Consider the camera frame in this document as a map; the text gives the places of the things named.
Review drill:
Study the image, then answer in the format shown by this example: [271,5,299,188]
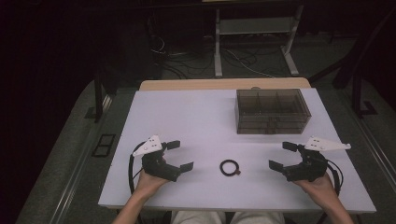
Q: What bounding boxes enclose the person's left hand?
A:
[134,169,171,201]

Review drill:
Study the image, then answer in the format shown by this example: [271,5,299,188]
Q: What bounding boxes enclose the grey metal shelf stand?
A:
[214,4,304,78]

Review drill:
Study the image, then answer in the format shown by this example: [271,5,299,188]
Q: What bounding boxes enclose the person's right hand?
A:
[293,172,339,205]

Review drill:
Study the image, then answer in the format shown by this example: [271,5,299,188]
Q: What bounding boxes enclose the white floor cable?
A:
[222,48,276,78]

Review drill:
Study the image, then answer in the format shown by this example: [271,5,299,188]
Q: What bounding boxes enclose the clear brown drawer box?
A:
[234,88,312,135]

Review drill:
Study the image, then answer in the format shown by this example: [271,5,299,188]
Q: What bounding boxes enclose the black stand with foot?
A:
[350,69,379,119]

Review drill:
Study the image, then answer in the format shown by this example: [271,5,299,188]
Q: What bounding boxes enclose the light grey pants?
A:
[170,210,286,224]

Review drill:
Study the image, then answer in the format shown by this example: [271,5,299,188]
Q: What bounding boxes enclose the black hair tie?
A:
[219,159,242,177]

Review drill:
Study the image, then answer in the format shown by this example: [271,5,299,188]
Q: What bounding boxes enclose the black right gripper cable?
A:
[325,158,345,196]

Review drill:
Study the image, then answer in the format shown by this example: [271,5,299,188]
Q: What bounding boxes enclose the bundle of black floor cables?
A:
[150,34,217,79]

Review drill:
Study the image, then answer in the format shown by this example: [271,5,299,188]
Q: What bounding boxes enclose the wooden table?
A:
[138,77,312,91]

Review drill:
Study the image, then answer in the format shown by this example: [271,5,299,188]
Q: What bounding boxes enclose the dark metal stand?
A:
[84,62,119,124]

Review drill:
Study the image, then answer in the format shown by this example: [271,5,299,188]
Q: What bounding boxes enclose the metal floor rail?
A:
[49,92,114,224]
[339,90,396,178]

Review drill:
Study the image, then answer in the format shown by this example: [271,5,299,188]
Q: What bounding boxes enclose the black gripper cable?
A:
[325,158,345,196]
[128,141,148,195]

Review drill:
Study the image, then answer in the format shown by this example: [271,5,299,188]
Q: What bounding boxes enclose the black rectangular floor frame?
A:
[92,133,117,158]

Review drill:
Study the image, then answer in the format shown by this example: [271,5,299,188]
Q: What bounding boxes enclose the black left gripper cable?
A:
[128,141,148,195]

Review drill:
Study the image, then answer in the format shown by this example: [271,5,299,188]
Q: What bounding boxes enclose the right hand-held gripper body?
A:
[281,135,352,183]

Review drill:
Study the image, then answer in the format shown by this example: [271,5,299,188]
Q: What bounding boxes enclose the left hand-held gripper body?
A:
[132,134,182,183]

